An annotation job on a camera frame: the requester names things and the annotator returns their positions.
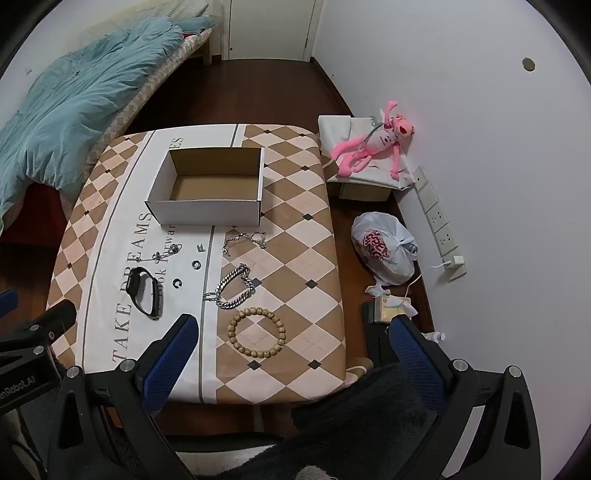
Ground white plastic bag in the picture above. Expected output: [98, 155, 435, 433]
[351, 211, 419, 287]

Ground white door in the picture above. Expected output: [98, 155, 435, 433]
[222, 0, 317, 62]

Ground thin silver chain bracelet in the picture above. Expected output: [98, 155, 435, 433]
[222, 231, 267, 256]

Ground checked tablecloth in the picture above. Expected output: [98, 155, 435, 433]
[46, 124, 347, 406]

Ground blue duvet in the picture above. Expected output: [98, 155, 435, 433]
[0, 17, 215, 232]

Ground silver pendant necklace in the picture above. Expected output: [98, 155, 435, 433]
[139, 240, 182, 266]

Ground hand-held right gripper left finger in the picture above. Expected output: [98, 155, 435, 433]
[48, 314, 200, 480]

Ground thick silver chain bracelet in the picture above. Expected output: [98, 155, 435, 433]
[203, 264, 256, 311]

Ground black floor box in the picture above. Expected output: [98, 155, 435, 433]
[360, 302, 393, 365]

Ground pink plush toy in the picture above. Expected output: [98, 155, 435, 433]
[330, 99, 415, 181]

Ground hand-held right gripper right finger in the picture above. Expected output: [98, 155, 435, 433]
[389, 315, 542, 480]

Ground white power strip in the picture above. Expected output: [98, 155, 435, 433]
[412, 166, 467, 282]

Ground black fleece pants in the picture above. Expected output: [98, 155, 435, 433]
[194, 362, 453, 480]

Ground wooden bead bracelet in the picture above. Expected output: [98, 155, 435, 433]
[228, 307, 286, 359]

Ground white cardboard box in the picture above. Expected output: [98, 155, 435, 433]
[146, 147, 266, 228]

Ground yellow tissue box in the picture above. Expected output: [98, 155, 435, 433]
[373, 295, 414, 324]

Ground white cable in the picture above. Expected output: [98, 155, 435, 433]
[402, 265, 448, 301]

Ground patterned bed mattress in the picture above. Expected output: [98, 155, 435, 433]
[90, 28, 215, 160]

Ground black smartwatch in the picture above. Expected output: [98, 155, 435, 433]
[126, 266, 164, 319]

